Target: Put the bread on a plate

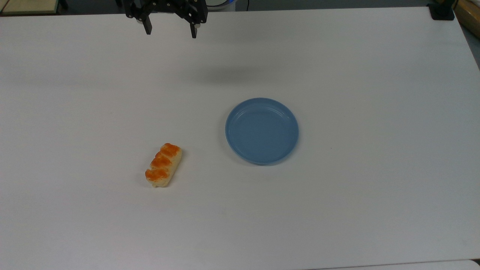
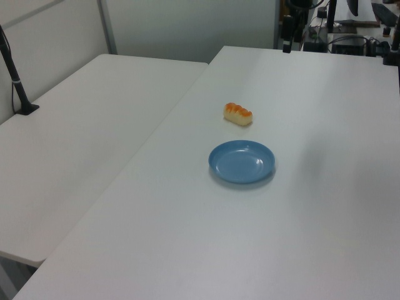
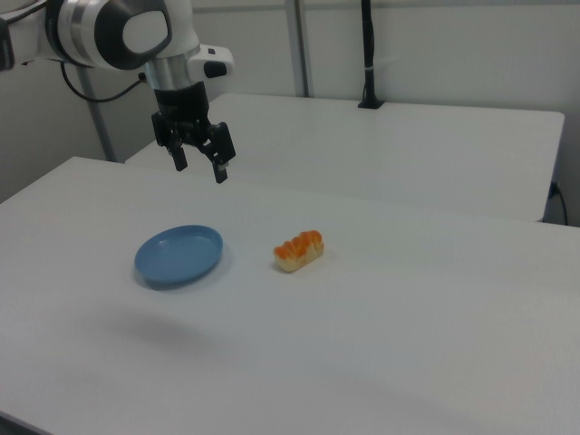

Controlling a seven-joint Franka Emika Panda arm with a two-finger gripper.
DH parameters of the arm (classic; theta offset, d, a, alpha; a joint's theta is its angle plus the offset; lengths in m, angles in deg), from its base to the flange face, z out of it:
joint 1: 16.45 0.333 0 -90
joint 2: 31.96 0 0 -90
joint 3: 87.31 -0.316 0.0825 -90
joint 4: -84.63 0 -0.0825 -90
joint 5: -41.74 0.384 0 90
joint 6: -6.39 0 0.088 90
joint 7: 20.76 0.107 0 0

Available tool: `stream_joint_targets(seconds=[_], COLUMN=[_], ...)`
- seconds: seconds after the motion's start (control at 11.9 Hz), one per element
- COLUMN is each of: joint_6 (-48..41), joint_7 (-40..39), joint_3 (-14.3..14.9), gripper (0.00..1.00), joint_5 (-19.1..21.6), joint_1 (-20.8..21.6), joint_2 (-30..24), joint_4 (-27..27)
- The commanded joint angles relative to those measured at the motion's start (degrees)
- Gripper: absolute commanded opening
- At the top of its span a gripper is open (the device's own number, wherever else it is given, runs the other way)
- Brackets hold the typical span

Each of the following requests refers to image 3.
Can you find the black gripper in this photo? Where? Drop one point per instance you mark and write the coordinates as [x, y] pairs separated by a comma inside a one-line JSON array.
[[181, 106]]

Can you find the orange-topped bread loaf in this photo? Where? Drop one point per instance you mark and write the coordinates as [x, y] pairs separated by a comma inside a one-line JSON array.
[[299, 251]]

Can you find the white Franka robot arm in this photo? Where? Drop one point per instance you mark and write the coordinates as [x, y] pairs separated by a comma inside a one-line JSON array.
[[142, 29]]

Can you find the blue round plate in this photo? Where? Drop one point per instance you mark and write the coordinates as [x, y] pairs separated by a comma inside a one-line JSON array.
[[179, 257]]

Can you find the white side table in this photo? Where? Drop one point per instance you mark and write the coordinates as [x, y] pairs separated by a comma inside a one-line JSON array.
[[362, 149]]

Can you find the grey partition corner post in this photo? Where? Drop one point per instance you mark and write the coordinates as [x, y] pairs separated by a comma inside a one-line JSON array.
[[102, 127]]

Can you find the grey partition frame post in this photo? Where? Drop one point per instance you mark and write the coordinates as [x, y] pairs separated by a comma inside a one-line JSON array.
[[302, 45]]

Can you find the black camera stand pole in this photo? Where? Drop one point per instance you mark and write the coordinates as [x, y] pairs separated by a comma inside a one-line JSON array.
[[370, 45]]

